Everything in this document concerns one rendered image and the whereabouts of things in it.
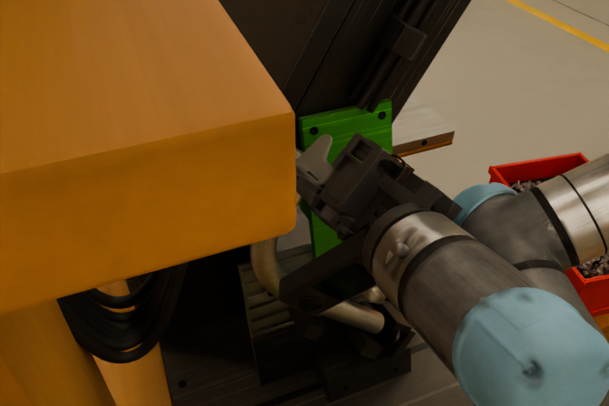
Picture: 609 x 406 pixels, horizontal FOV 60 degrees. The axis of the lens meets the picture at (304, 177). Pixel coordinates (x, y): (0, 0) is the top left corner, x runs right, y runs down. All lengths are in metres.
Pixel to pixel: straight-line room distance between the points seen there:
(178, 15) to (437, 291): 0.24
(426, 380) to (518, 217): 0.40
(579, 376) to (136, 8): 0.27
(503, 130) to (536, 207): 2.51
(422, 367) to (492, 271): 0.50
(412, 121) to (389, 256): 0.50
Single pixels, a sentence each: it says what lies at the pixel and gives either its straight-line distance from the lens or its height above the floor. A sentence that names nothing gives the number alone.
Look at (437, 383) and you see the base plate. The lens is 0.82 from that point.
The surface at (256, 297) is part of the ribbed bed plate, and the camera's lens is 0.70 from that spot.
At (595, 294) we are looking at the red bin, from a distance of 1.04.
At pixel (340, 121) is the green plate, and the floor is 1.26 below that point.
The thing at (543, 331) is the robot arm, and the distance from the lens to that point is 0.30.
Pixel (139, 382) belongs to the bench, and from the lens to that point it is 0.86.
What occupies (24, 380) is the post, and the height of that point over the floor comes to 1.34.
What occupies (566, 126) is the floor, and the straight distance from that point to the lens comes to 3.15.
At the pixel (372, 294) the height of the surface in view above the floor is 1.05.
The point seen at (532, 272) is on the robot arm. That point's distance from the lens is 0.44.
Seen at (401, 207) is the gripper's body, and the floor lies 1.33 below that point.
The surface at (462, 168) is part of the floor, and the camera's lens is 2.65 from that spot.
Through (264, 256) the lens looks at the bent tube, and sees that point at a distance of 0.60.
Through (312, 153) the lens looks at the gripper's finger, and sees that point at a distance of 0.53.
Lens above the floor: 1.60
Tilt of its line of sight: 40 degrees down
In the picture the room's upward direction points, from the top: straight up
